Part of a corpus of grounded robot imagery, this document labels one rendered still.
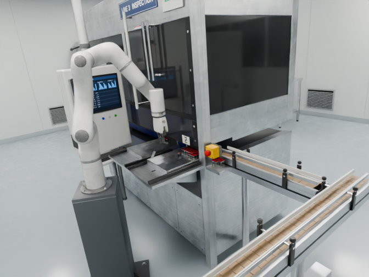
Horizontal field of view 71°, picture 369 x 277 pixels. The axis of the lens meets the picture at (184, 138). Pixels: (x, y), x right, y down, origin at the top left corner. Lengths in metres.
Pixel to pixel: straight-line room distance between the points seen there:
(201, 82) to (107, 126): 1.13
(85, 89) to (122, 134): 1.07
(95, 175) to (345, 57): 5.33
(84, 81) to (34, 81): 5.36
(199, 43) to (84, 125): 0.79
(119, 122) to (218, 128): 1.07
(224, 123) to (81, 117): 0.89
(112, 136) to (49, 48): 4.67
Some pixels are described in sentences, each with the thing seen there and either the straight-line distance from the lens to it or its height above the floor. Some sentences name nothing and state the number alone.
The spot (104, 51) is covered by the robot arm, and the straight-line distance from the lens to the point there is 1.49.
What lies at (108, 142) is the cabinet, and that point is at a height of 0.89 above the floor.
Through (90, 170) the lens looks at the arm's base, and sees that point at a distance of 1.62.
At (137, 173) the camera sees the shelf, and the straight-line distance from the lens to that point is 1.73.
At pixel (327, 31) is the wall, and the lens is 6.23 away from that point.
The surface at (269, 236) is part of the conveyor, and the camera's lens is 1.09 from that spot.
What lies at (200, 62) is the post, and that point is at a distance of 1.57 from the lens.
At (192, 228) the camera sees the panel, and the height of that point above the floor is 0.26.
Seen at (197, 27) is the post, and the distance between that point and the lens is 1.57.
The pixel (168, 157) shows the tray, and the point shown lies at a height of 0.88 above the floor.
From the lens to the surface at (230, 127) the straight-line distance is 1.81.
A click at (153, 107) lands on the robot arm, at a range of 1.53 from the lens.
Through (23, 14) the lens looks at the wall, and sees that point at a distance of 6.90.
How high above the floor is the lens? 1.62
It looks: 19 degrees down
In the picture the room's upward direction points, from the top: 5 degrees counter-clockwise
